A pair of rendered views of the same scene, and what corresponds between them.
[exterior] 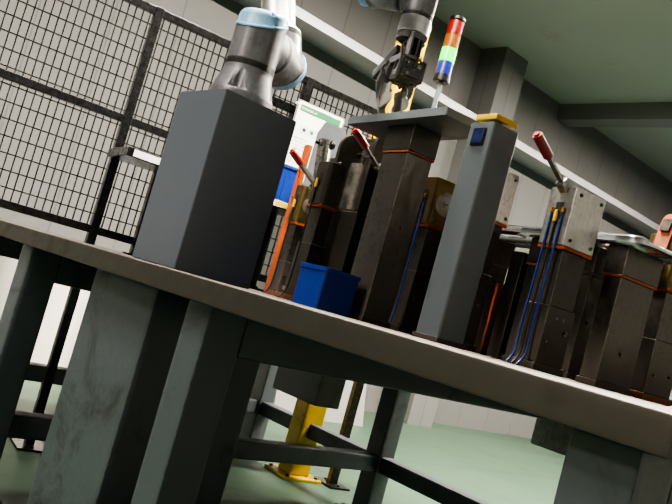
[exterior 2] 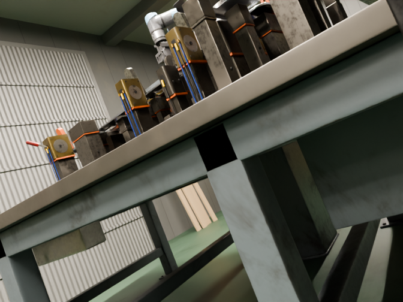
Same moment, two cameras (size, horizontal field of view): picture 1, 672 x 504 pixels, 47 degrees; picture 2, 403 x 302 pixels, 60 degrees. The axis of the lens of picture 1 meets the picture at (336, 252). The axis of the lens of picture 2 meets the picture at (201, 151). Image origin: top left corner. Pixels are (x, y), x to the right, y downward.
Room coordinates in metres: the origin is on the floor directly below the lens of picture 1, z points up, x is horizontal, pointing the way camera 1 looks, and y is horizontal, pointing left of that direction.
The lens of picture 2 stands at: (3.60, -0.60, 0.57)
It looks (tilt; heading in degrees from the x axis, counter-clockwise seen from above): 5 degrees up; 163
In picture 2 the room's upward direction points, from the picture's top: 22 degrees counter-clockwise
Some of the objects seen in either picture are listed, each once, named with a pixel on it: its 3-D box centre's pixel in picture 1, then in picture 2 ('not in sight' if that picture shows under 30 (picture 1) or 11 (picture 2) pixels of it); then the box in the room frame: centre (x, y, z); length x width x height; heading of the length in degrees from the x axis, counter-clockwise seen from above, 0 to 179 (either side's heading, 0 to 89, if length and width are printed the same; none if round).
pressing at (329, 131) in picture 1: (322, 170); not in sight; (2.74, 0.13, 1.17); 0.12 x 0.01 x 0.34; 123
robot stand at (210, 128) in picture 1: (214, 189); not in sight; (1.78, 0.31, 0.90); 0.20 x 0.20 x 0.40; 41
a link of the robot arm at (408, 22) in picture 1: (414, 29); (158, 36); (1.81, -0.04, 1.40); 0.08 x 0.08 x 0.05
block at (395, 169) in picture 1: (389, 224); not in sight; (1.75, -0.10, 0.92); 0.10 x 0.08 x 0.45; 33
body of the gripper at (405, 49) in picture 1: (406, 60); (164, 51); (1.80, -0.04, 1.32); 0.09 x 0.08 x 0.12; 22
